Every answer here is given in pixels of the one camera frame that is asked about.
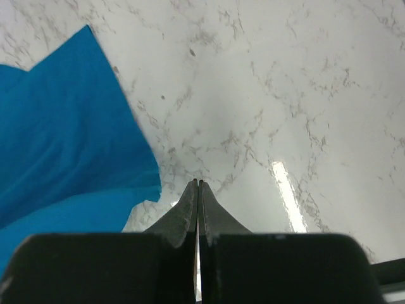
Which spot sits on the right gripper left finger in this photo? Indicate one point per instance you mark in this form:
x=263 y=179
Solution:
x=154 y=266

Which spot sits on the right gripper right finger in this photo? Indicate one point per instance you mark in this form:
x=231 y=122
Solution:
x=239 y=266

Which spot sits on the blue t shirt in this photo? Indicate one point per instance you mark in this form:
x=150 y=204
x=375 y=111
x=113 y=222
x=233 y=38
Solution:
x=73 y=158

